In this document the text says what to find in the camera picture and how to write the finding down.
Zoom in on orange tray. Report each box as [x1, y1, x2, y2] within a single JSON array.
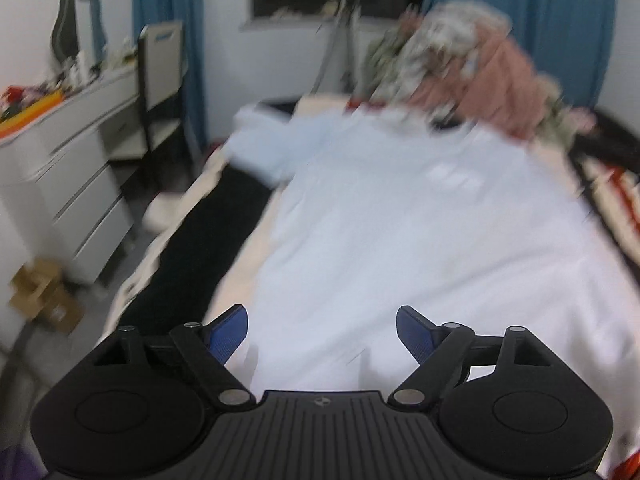
[[0, 91, 66, 141]]

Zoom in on light grey garment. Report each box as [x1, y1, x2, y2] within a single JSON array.
[[400, 0, 511, 91]]

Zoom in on white dresser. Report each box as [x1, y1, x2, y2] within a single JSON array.
[[0, 62, 151, 286]]

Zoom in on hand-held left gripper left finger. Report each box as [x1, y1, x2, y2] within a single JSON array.
[[95, 304, 253, 409]]

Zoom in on wavy vanity mirror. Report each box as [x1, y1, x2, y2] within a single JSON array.
[[51, 0, 108, 68]]

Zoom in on pink fluffy blanket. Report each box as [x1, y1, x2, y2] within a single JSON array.
[[400, 10, 541, 138]]

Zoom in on red desk clutter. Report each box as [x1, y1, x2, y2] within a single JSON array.
[[0, 85, 31, 111]]

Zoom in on group of cosmetic bottles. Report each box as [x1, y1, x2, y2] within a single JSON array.
[[65, 50, 101, 83]]

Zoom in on striped fleece blanket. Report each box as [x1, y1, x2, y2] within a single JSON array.
[[102, 92, 640, 480]]

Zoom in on cardboard boxes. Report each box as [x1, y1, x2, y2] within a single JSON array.
[[10, 257, 86, 336]]

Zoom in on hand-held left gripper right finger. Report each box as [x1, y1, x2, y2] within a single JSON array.
[[389, 305, 551, 407]]

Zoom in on black bed sheet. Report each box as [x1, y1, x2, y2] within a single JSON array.
[[120, 160, 281, 331]]

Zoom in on blue curtain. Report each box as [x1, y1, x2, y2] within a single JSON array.
[[425, 0, 618, 111]]

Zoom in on white shirt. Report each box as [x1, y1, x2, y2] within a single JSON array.
[[220, 105, 640, 411]]

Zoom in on pale green cloth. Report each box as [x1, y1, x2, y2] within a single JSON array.
[[535, 72, 596, 136]]

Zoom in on grey and black chair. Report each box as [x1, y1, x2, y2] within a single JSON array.
[[131, 0, 208, 151], [137, 20, 186, 161]]

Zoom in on garment steamer stand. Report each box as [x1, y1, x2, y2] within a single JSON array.
[[312, 0, 366, 93]]

